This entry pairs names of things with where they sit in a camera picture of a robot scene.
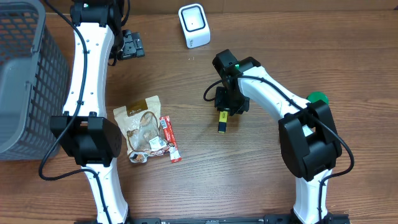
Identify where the white barcode scanner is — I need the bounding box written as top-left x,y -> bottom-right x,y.
178,3 -> 211,49

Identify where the brown cookie snack bag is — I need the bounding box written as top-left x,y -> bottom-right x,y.
113,95 -> 169,163

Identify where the grey plastic mesh basket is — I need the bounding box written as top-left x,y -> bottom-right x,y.
1,0 -> 70,161

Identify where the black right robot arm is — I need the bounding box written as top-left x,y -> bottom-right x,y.
212,50 -> 349,223

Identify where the yellow highlighter pen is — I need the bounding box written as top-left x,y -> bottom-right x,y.
218,111 -> 228,133

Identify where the red snack stick packet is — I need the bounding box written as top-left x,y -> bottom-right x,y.
160,116 -> 182,163

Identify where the green lid spice jar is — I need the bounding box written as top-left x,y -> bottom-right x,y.
307,91 -> 329,105

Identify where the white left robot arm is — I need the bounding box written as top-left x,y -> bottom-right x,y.
50,0 -> 145,223

